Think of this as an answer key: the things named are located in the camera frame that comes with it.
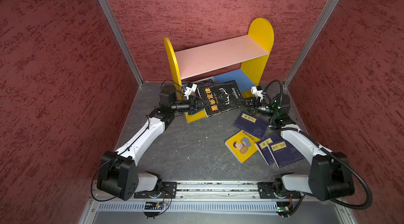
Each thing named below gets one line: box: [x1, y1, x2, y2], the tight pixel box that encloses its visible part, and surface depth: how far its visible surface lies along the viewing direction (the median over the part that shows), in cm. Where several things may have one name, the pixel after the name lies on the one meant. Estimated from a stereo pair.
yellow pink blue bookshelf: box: [164, 17, 275, 124], surface depth 79 cm
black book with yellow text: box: [197, 79, 244, 118], surface depth 74 cm
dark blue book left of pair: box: [254, 136, 277, 166], surface depth 87 cm
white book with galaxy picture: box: [197, 76, 219, 89], surface depth 103 cm
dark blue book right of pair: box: [267, 139, 305, 169], surface depth 85 cm
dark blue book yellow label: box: [233, 112, 269, 139], surface depth 97 cm
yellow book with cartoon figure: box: [225, 130, 261, 164], surface depth 89 cm
